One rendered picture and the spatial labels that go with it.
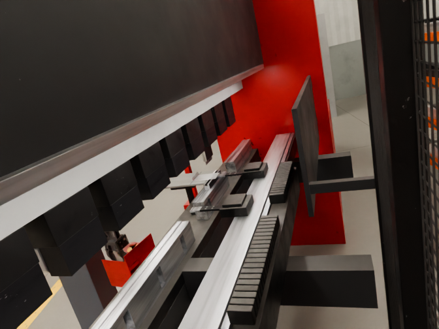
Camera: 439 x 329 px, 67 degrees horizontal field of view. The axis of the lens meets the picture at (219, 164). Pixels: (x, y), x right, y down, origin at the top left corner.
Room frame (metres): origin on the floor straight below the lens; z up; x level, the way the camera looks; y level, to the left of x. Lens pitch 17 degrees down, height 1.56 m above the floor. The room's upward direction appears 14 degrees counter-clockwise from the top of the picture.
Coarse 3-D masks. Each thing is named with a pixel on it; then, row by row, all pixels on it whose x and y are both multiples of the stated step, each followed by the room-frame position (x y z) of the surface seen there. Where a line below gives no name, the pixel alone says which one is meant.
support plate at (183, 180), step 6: (180, 174) 1.83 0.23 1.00; (186, 174) 1.80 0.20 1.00; (192, 174) 1.78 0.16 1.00; (174, 180) 1.75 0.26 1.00; (180, 180) 1.72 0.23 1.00; (186, 180) 1.70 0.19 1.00; (192, 180) 1.67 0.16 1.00; (204, 180) 1.63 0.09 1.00; (168, 186) 1.67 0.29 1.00; (174, 186) 1.65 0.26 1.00; (180, 186) 1.64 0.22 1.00; (186, 186) 1.63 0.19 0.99
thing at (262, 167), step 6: (258, 162) 1.61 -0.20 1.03; (246, 168) 1.55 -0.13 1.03; (252, 168) 1.53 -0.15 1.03; (258, 168) 1.52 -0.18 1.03; (264, 168) 1.53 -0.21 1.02; (222, 174) 1.64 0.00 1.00; (228, 174) 1.62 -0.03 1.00; (234, 174) 1.60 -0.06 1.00; (240, 174) 1.59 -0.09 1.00; (246, 174) 1.53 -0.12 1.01; (252, 174) 1.52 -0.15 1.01; (258, 174) 1.51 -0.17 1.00; (264, 174) 1.50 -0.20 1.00
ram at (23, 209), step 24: (216, 96) 1.87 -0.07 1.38; (168, 120) 1.29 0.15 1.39; (120, 144) 0.98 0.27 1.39; (144, 144) 1.10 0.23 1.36; (72, 168) 0.79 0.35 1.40; (96, 168) 0.86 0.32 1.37; (48, 192) 0.71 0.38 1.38; (72, 192) 0.76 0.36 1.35; (0, 216) 0.60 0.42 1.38; (24, 216) 0.64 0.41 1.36
